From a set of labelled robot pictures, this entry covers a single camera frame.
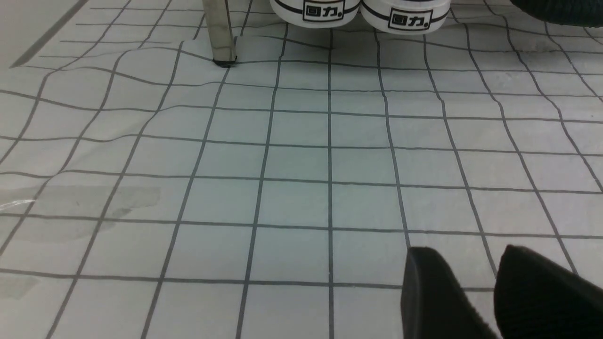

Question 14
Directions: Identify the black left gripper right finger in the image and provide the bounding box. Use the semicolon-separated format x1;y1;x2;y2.
494;245;603;339

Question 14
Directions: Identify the silver metal shoe rack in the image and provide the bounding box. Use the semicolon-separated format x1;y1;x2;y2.
202;0;237;67

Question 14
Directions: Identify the black canvas sneaker far left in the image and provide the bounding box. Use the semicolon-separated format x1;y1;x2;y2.
269;0;360;29

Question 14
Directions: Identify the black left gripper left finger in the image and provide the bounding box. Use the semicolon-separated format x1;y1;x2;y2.
400;247;497;339

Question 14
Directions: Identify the white grid floor mat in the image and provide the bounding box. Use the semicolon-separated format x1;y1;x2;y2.
0;0;603;339

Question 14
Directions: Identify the black mesh sneaker left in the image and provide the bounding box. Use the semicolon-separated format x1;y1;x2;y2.
511;0;603;28

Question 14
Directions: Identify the black canvas sneaker with laces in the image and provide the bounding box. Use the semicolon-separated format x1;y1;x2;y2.
360;0;451;36

